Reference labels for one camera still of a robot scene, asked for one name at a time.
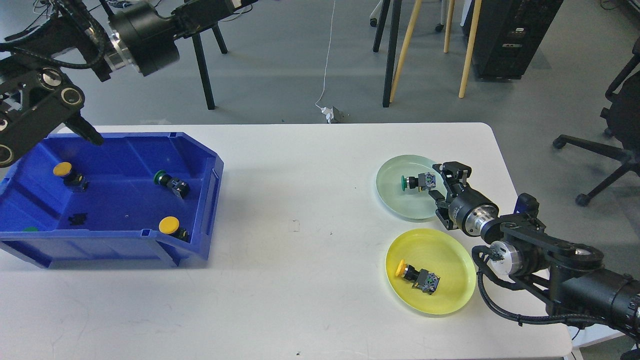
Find light green plate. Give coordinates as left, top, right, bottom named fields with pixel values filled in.
left=375, top=154, right=445, bottom=221

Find white frame bar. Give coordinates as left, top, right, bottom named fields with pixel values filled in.
left=567, top=325, right=611, bottom=348

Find wooden leg middle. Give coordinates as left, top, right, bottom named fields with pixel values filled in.
left=442, top=0, right=456, bottom=54

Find green button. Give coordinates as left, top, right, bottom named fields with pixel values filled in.
left=400, top=172, right=437, bottom=192
left=153, top=170, right=191, bottom=199

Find yellow button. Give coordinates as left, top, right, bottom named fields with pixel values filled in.
left=158, top=216, right=190, bottom=243
left=52, top=161, right=89, bottom=192
left=395, top=259, right=441, bottom=296

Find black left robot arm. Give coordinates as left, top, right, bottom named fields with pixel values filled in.
left=0, top=0, right=253, bottom=168

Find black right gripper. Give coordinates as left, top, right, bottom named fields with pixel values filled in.
left=430, top=161, right=499, bottom=237

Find yellow plate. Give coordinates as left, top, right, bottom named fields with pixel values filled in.
left=385, top=228, right=476, bottom=316

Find black tripod legs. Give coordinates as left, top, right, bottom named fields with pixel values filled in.
left=190, top=23, right=229, bottom=111

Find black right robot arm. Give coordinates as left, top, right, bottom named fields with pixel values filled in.
left=429, top=161, right=640, bottom=343

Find floor cable bundle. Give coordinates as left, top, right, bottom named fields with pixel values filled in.
left=30, top=0, right=253, bottom=23

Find green button front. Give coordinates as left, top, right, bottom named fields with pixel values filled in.
left=400, top=172, right=437, bottom=192

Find black computer tower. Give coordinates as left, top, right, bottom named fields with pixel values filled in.
left=471, top=0, right=563, bottom=81

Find wooden leg right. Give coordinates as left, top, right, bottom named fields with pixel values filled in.
left=458, top=0, right=483, bottom=99

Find wooden leg left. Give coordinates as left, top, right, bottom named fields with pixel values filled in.
left=390, top=0, right=422, bottom=103

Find black table leg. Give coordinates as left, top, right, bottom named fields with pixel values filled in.
left=370, top=0, right=403, bottom=109

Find white power plug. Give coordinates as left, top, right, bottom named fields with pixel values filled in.
left=319, top=106, right=335, bottom=124

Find wooden leg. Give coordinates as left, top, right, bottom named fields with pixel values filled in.
left=442, top=0, right=456, bottom=54
left=458, top=0, right=483, bottom=99
left=390, top=0, right=422, bottom=103

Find white power cable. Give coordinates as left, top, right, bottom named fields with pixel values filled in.
left=314, top=0, right=337, bottom=112

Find blue plastic bin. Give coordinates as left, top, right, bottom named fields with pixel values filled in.
left=0, top=132, right=224, bottom=268

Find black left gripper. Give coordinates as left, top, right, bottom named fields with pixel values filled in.
left=107, top=0, right=250, bottom=76

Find small black part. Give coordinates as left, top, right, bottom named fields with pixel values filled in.
left=67, top=212, right=88, bottom=226

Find black office chair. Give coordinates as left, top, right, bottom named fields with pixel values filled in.
left=552, top=39, right=640, bottom=207

